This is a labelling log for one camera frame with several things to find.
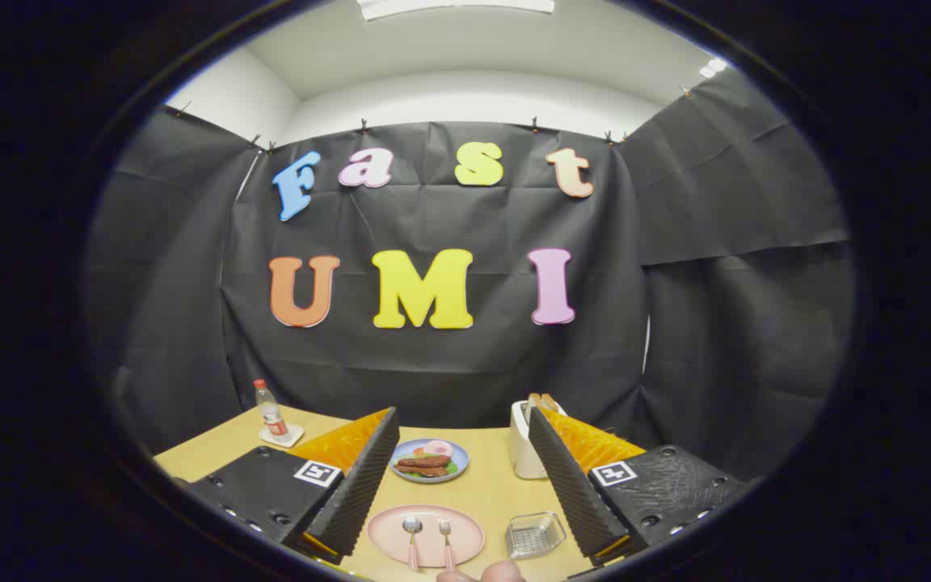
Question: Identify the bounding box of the white toaster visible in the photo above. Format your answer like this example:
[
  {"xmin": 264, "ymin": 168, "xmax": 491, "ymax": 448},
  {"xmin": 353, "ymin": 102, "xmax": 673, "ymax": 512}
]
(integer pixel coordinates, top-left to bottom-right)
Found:
[{"xmin": 510, "ymin": 400, "xmax": 567, "ymax": 480}]

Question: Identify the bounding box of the pink plate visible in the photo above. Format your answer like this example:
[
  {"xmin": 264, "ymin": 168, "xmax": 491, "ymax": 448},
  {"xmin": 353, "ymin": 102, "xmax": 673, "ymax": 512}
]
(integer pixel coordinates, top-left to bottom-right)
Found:
[{"xmin": 367, "ymin": 505, "xmax": 486, "ymax": 568}]

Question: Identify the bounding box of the spoon with checkered handle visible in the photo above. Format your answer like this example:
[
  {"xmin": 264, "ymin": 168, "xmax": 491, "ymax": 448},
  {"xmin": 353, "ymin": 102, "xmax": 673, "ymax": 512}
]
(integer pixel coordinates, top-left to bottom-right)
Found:
[{"xmin": 402, "ymin": 517, "xmax": 423, "ymax": 571}]

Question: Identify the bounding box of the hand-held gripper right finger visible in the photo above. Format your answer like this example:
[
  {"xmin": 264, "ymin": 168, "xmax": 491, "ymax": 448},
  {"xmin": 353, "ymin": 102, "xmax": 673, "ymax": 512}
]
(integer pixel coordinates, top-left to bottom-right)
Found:
[{"xmin": 528, "ymin": 407, "xmax": 749, "ymax": 567}]

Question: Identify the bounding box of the white square coaster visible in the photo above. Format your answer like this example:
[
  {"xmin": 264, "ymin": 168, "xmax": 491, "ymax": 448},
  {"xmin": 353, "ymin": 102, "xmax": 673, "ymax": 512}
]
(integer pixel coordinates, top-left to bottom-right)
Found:
[{"xmin": 259, "ymin": 424, "xmax": 305, "ymax": 449}]

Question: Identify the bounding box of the long ceiling light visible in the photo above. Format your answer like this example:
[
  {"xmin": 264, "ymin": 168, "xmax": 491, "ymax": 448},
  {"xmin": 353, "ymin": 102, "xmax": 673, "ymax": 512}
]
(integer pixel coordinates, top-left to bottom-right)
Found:
[{"xmin": 356, "ymin": 0, "xmax": 555, "ymax": 21}]

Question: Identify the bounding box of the clear bottle red label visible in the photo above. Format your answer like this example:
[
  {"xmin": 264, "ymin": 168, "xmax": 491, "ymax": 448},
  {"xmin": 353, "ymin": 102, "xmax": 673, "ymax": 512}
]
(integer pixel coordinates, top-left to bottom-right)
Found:
[{"xmin": 254, "ymin": 379, "xmax": 289, "ymax": 438}]

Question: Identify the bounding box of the metal drain basket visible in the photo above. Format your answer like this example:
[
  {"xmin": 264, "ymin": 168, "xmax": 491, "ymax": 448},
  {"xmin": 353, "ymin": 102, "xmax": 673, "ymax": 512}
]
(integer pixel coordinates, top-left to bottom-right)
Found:
[{"xmin": 505, "ymin": 512, "xmax": 567, "ymax": 560}]

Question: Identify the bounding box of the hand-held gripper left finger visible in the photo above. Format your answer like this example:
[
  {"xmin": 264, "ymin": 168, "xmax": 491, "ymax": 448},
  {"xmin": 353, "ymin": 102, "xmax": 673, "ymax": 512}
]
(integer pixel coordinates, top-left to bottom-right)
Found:
[{"xmin": 187, "ymin": 407, "xmax": 401, "ymax": 565}]

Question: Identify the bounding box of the blue plate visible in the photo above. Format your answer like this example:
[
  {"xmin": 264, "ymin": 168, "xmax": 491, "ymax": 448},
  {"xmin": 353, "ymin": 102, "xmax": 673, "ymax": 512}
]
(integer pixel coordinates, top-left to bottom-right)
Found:
[{"xmin": 390, "ymin": 438, "xmax": 470, "ymax": 484}]

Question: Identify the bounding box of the black backdrop cloth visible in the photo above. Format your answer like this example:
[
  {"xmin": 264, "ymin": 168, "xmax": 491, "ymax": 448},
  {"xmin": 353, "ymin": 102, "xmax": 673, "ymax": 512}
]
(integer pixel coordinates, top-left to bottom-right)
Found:
[{"xmin": 86, "ymin": 69, "xmax": 854, "ymax": 486}]

